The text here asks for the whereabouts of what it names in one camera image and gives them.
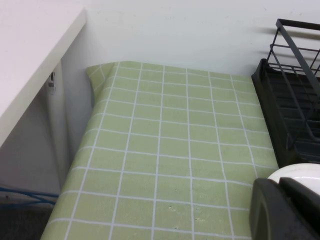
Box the barcode sticker label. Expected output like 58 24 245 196
47 71 58 97

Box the blue cable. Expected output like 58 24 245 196
0 184 56 208

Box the white desk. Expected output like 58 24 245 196
0 6 97 201

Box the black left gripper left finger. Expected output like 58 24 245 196
249 177 320 240

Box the green checkered tablecloth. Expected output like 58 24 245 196
39 60 320 240

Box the white round plate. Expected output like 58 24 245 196
266 162 320 195

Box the black wire dish rack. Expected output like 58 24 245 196
250 58 320 169
265 18 320 151

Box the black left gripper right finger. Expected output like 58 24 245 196
278 176 320 225

